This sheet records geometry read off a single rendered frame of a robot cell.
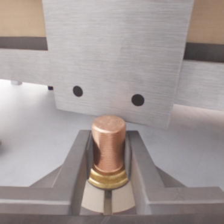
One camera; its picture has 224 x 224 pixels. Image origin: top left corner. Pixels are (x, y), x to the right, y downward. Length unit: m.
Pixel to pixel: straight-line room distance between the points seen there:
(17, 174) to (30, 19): 0.25
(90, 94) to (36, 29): 0.18
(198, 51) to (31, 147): 0.31
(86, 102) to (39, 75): 0.12
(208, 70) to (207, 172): 0.18
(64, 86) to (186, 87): 0.13
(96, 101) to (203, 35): 0.15
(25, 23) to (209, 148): 0.40
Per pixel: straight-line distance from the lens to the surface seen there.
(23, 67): 0.28
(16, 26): 0.34
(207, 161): 0.33
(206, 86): 0.19
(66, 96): 0.17
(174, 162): 0.30
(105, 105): 0.15
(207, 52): 0.23
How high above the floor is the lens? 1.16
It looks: 27 degrees up
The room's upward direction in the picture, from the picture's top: 179 degrees counter-clockwise
